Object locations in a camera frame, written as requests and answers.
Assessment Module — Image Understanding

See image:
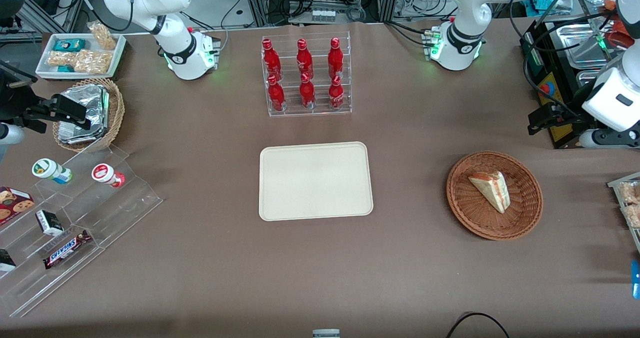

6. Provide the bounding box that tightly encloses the white rectangular snack tray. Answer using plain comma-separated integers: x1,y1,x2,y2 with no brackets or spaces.
35,32,127,81

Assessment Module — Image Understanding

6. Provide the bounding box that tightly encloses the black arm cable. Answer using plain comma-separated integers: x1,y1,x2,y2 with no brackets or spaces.
509,0,621,125

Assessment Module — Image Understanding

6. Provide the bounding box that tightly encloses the clear peanut bag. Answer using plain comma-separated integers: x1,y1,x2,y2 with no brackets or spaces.
87,21,118,50

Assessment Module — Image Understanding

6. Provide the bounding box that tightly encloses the black food warmer machine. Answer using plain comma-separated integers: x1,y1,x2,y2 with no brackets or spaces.
519,0,640,150

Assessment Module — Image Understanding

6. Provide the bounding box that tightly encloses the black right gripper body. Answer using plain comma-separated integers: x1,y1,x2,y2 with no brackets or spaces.
0,61,39,125

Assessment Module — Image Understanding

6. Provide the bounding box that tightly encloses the red lid yogurt cup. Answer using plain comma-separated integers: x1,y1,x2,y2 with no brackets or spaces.
91,163,126,189

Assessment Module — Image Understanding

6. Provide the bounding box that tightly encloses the red cookie box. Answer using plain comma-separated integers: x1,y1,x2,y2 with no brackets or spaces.
0,186,36,227

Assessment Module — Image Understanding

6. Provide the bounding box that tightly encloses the teal snack box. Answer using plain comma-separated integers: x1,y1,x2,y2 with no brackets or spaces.
53,38,87,53

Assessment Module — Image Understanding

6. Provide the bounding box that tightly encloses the small black white box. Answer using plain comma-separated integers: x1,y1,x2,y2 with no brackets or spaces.
35,209,65,237

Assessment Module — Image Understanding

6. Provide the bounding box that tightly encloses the small puffed snack bag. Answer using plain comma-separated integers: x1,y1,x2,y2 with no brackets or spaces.
47,51,79,68

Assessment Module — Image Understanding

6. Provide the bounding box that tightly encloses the black looped cable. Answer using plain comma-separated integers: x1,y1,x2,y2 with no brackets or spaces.
444,312,511,338

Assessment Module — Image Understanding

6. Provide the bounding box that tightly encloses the red plastic bag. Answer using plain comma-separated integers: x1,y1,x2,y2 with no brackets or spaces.
606,0,637,50

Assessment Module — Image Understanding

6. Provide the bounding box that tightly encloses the metal tray with snacks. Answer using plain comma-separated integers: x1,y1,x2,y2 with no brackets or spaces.
607,172,640,255

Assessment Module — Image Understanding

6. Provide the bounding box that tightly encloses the silver foil pack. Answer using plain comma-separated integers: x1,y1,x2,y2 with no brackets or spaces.
70,84,110,126
57,118,109,145

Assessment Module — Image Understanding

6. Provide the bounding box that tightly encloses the steel warmer pan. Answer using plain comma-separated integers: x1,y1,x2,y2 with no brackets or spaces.
556,22,610,70

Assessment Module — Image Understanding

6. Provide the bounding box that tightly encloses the clear acrylic stepped display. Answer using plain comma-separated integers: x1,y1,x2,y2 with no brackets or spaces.
0,145,164,319

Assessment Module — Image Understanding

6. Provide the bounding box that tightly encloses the small deep wicker basket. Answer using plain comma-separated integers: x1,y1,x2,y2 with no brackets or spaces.
52,78,126,153

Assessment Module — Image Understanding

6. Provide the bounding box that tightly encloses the large puffed snack bag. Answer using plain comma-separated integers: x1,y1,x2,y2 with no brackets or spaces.
74,49,113,75

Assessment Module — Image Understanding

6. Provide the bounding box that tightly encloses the beige plastic tray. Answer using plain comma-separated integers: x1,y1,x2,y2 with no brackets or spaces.
258,141,375,222

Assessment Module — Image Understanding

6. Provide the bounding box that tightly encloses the clear acrylic bottle rack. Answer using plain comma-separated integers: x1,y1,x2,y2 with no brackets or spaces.
260,31,353,118

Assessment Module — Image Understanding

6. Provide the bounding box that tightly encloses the large round wicker basket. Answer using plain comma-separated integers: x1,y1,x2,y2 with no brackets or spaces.
446,151,544,242

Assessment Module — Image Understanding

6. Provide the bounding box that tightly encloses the green lid yogurt cup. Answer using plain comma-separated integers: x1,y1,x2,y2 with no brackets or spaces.
31,158,74,185

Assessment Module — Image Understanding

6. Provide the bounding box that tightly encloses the triangular sandwich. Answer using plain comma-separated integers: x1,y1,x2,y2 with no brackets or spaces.
468,171,512,215

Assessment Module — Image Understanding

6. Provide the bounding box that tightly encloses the red cola bottle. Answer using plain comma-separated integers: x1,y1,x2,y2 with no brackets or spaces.
299,72,317,110
327,37,345,79
262,38,283,82
328,75,346,111
267,75,287,112
296,38,314,79

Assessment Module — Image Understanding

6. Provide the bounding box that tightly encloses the snickers chocolate bar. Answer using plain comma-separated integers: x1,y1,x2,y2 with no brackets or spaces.
42,229,93,270

